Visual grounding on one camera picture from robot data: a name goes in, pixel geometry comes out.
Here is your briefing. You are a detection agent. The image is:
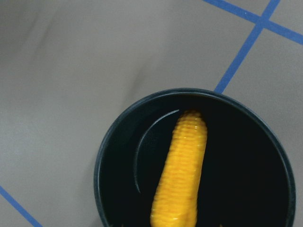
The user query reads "yellow plastic corn cob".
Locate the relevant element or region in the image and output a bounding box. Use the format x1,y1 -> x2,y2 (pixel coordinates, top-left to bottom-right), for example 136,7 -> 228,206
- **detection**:
150,110 -> 207,227

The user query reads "blue tape center vertical line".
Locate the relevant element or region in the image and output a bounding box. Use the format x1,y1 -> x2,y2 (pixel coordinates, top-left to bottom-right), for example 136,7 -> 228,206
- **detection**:
214,0 -> 280,93

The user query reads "blue tape upper horizontal line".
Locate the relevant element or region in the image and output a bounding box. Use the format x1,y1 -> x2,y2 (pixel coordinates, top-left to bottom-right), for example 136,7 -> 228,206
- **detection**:
206,0 -> 303,45

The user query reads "blue tape horizontal line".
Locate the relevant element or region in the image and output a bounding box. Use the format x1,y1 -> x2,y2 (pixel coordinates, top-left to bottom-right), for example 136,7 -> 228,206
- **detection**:
206,0 -> 303,45
0,186 -> 42,227

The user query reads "blue tape lower horizontal line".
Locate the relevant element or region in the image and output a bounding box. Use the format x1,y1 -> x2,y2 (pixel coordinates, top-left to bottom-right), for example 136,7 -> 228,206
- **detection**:
0,186 -> 42,227

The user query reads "dark pot with purple handle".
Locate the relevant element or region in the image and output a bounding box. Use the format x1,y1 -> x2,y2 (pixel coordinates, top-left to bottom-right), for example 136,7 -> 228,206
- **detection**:
94,88 -> 296,227

